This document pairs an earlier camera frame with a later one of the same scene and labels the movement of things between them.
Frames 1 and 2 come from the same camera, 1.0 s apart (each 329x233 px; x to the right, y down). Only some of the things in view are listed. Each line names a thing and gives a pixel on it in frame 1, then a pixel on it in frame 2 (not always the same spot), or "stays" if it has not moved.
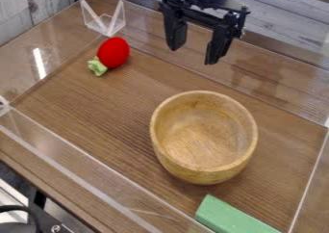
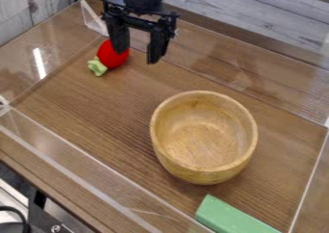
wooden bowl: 204,136 stays
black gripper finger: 177,29 to 119,34
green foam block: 226,219 stays
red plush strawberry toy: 114,54 stays
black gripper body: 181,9 to 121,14
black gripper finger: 218,43 to 157,46
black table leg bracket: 42,220 stays
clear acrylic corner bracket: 106,23 stays
